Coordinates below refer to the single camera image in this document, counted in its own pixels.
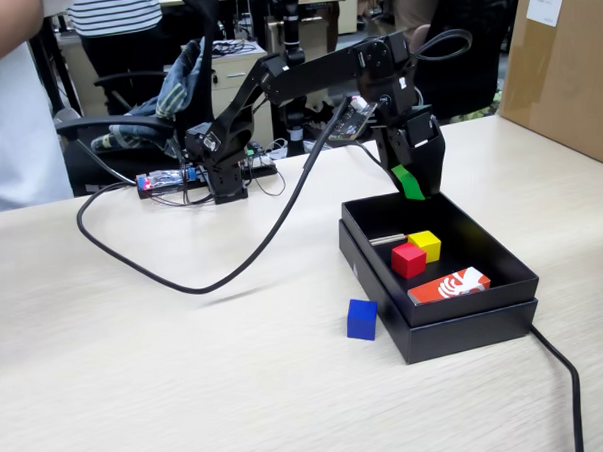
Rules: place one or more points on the orange carton with white print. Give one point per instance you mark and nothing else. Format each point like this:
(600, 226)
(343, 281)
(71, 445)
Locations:
(429, 293)

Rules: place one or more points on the controller board with red LED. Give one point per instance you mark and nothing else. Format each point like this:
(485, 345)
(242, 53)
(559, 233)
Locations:
(154, 182)

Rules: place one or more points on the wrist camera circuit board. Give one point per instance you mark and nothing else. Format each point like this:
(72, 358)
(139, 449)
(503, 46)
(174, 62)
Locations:
(349, 126)

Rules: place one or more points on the circuit board with white connectors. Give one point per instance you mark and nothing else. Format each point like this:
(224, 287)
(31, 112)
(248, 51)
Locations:
(261, 160)

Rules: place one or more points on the striped blue green garment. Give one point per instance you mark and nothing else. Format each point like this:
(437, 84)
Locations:
(175, 86)

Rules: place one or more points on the black open box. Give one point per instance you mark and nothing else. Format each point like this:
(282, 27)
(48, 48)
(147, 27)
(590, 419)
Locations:
(483, 258)
(461, 339)

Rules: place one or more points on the silver stick with red tip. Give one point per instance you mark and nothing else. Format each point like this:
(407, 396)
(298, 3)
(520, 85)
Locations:
(387, 240)

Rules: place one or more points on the green cube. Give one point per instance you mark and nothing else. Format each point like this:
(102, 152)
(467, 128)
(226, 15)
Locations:
(409, 183)

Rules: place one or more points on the yellow cube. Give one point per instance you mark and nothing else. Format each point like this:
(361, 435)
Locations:
(428, 243)

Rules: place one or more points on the red cube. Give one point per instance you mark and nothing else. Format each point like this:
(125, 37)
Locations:
(408, 261)

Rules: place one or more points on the person in striped shirt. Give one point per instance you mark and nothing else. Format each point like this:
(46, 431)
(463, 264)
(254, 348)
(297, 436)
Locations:
(117, 14)

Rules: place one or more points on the large cardboard box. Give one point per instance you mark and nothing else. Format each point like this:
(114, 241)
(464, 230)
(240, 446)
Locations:
(565, 84)

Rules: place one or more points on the person in tan shirt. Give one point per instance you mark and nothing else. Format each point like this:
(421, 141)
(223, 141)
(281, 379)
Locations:
(402, 1)

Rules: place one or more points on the person in white shirt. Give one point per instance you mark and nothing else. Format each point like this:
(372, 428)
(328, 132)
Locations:
(12, 138)

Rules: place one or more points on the black office chair with armrests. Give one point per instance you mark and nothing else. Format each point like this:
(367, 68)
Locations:
(107, 124)

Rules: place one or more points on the black jointed pole white rings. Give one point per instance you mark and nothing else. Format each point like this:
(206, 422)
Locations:
(291, 16)

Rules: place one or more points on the black mesh office chair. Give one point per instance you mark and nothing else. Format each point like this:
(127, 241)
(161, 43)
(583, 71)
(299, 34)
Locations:
(475, 78)

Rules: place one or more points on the blue cube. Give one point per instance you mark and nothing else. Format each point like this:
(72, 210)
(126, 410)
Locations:
(361, 321)

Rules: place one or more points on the white label on cardboard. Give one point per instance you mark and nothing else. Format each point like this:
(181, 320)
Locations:
(543, 7)

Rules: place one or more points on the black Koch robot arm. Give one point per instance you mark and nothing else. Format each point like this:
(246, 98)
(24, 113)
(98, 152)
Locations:
(315, 75)

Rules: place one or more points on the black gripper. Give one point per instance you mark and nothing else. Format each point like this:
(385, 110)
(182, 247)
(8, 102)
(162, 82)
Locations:
(420, 128)

